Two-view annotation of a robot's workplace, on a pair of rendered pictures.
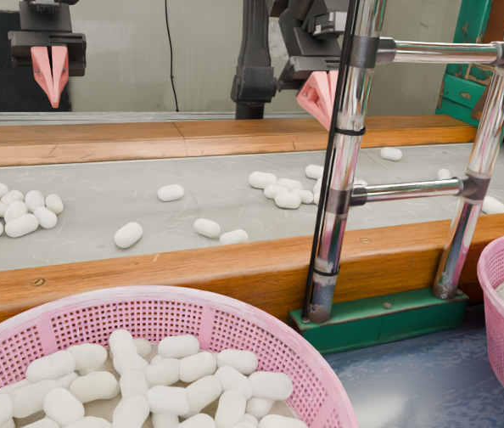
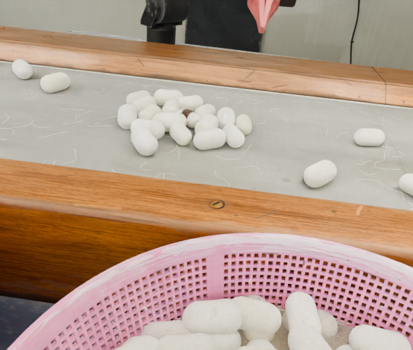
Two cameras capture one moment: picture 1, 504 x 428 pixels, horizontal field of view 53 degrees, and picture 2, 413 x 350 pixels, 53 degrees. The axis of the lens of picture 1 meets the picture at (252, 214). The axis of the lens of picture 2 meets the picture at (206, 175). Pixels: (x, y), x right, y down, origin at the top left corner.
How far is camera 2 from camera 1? 0.17 m
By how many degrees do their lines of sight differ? 23
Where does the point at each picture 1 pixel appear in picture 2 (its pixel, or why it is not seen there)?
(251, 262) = not seen: outside the picture
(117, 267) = (309, 210)
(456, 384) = not seen: outside the picture
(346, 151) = not seen: outside the picture
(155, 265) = (359, 220)
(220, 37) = (409, 8)
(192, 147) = (393, 94)
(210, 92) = (386, 60)
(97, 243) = (281, 174)
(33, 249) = (215, 165)
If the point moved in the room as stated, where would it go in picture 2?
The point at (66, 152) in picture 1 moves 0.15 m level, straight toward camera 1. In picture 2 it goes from (261, 79) to (261, 119)
